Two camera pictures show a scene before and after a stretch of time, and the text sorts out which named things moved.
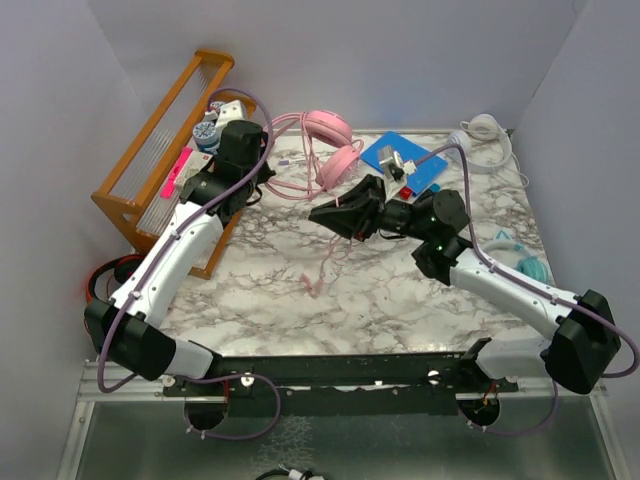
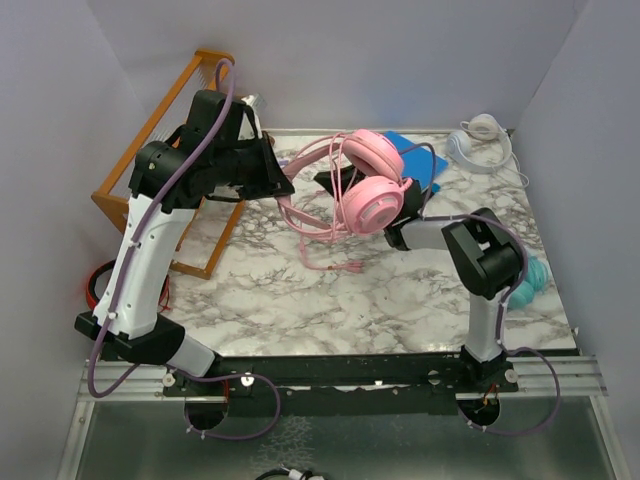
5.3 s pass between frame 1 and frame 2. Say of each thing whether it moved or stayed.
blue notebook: stayed
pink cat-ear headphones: moved
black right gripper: moved
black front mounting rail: stayed
